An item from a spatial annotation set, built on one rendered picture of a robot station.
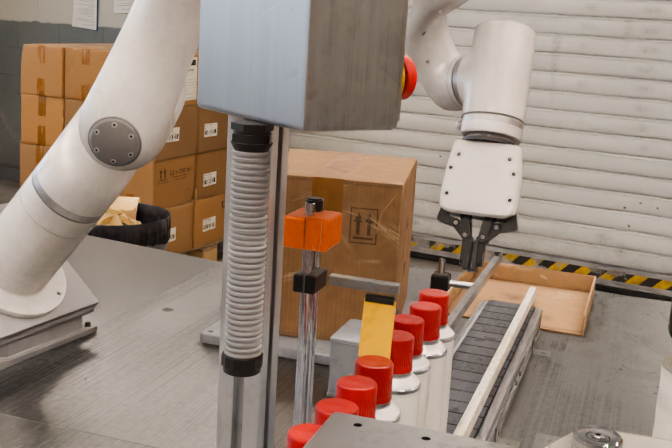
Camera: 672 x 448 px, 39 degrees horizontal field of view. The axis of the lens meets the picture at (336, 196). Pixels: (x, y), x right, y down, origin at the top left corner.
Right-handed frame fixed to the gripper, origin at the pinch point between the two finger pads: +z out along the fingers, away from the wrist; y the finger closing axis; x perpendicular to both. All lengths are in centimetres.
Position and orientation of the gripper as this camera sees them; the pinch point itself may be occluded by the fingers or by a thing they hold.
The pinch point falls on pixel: (472, 256)
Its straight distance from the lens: 126.0
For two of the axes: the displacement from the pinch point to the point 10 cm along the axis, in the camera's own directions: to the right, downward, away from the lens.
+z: -1.7, 9.8, -1.5
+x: 2.8, 1.9, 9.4
